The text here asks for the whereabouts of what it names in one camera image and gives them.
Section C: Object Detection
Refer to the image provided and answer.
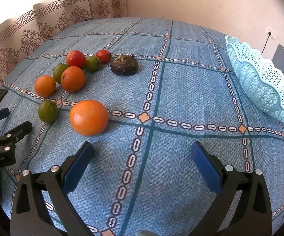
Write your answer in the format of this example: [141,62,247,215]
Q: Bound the dark brown round fruit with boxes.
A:
[110,55,138,76]

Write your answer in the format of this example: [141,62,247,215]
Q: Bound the small red tomato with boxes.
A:
[96,49,112,64]

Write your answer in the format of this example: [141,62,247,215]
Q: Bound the blue patterned bed sheet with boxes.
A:
[0,17,284,236]

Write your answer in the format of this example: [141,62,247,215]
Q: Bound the white wall socket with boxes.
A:
[265,27,278,40]

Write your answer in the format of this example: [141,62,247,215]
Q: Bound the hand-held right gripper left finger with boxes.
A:
[10,141,94,236]

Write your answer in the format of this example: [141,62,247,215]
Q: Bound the green tomato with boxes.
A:
[53,63,70,84]
[38,100,58,124]
[82,56,103,73]

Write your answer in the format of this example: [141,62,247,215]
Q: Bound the grey pillow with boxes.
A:
[272,44,284,67]

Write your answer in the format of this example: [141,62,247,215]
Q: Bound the black power cable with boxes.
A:
[262,35,271,54]

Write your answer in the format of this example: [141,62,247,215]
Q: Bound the orange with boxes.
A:
[34,76,57,97]
[70,100,109,136]
[60,66,86,93]

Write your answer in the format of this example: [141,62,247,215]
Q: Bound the beige patterned curtain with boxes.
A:
[0,0,130,96]

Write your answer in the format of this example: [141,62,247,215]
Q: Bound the light blue plastic basket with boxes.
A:
[225,35,284,124]

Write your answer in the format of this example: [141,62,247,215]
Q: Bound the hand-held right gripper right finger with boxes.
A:
[191,141,272,236]

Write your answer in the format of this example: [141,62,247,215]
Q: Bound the large red tomato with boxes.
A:
[66,50,86,67]

